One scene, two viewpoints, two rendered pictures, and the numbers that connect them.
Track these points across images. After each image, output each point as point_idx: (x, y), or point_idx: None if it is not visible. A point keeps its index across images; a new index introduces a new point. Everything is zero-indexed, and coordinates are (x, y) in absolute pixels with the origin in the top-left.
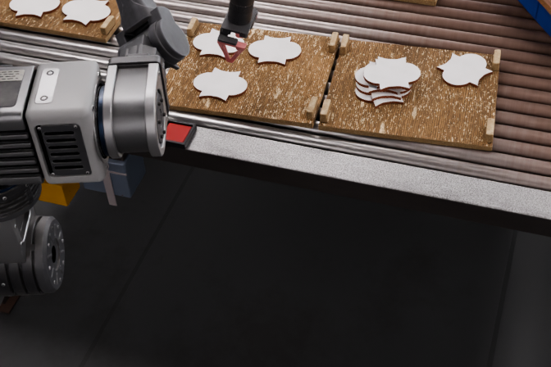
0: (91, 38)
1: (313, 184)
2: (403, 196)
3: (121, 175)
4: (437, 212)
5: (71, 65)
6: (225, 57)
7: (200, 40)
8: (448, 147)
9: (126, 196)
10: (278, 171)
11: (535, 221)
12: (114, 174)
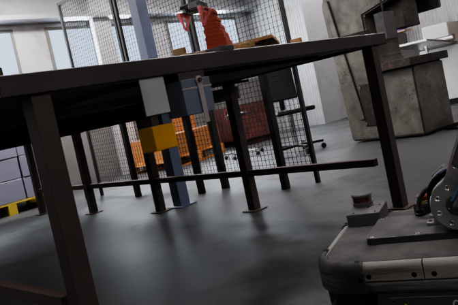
0: None
1: (287, 52)
2: (315, 43)
3: (208, 86)
4: (326, 50)
5: None
6: (202, 21)
7: None
8: None
9: (213, 107)
10: (272, 48)
11: (349, 39)
12: (204, 88)
